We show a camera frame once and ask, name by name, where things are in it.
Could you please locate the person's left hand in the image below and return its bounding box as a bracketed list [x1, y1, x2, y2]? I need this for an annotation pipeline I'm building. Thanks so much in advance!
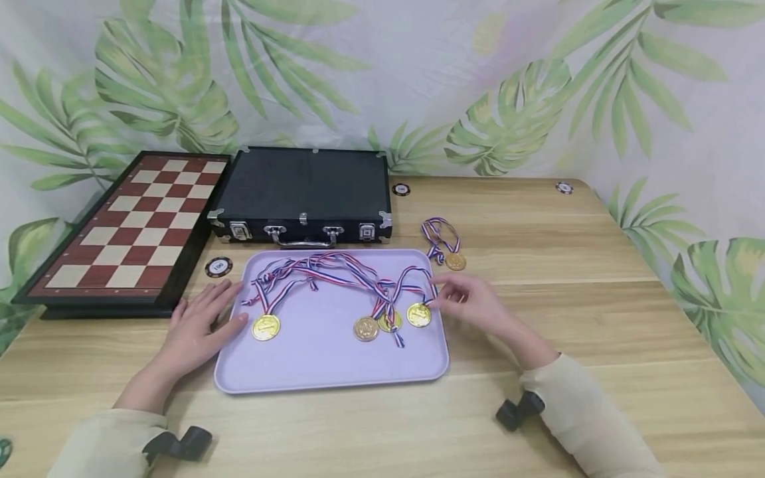
[152, 279, 250, 386]

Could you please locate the person's right hand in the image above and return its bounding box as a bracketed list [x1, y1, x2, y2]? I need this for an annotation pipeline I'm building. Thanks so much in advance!
[429, 272, 533, 364]

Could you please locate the person's left forearm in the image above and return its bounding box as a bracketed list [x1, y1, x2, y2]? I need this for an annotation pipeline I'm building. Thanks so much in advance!
[46, 364, 180, 478]

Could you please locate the person's right forearm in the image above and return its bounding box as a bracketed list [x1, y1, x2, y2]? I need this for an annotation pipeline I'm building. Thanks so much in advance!
[508, 339, 669, 478]

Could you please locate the gold medal striped ribbon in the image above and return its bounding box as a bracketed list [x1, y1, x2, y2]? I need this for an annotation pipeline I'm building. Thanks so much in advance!
[420, 217, 468, 272]
[299, 252, 390, 344]
[241, 256, 321, 343]
[388, 264, 441, 329]
[369, 266, 408, 350]

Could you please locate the lavender plastic tray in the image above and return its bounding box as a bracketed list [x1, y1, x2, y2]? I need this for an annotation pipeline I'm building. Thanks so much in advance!
[213, 249, 450, 396]

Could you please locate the red and cream chessboard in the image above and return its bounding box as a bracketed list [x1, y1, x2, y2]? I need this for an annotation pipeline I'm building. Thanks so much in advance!
[11, 151, 233, 321]

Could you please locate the black wrist band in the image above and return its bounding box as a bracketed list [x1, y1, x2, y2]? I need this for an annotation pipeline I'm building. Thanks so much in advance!
[494, 390, 547, 433]
[141, 426, 214, 463]

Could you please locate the black case with metal clasps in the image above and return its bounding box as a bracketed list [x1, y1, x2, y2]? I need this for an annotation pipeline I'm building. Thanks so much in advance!
[207, 147, 394, 249]

